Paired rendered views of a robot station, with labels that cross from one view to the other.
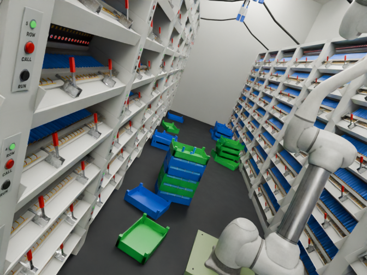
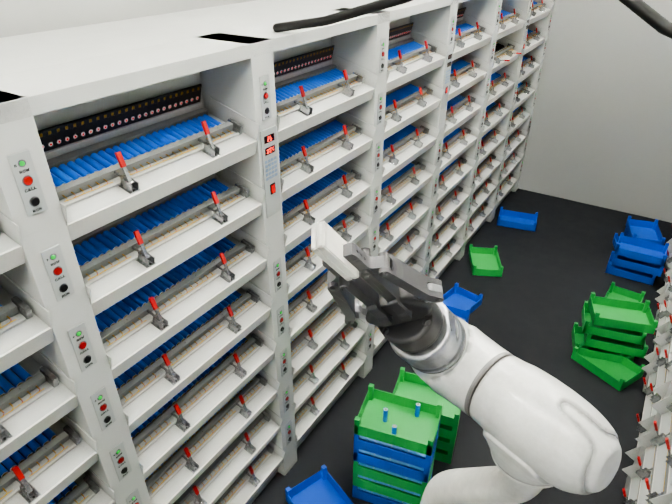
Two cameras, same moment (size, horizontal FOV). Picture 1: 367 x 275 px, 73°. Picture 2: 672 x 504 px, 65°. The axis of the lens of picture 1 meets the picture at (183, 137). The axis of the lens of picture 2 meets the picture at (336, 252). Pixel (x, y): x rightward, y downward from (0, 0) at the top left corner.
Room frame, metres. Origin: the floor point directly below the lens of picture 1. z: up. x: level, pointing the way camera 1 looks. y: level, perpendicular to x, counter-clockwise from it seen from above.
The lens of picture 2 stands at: (0.66, -0.69, 2.05)
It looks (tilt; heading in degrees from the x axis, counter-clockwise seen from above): 31 degrees down; 35
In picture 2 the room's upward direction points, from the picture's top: straight up
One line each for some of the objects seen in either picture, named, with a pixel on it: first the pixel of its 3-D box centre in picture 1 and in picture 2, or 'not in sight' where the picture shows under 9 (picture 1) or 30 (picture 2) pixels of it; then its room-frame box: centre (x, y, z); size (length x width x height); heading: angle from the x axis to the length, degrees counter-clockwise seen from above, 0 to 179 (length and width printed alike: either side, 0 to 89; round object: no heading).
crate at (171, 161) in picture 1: (185, 159); (397, 431); (1.94, -0.09, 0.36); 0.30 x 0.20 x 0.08; 105
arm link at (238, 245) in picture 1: (238, 240); not in sight; (1.08, -0.45, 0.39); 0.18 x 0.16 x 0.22; 72
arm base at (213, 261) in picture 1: (227, 258); not in sight; (1.10, -0.44, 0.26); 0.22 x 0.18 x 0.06; 162
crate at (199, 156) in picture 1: (189, 151); (398, 417); (1.94, -0.09, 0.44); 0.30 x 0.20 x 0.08; 105
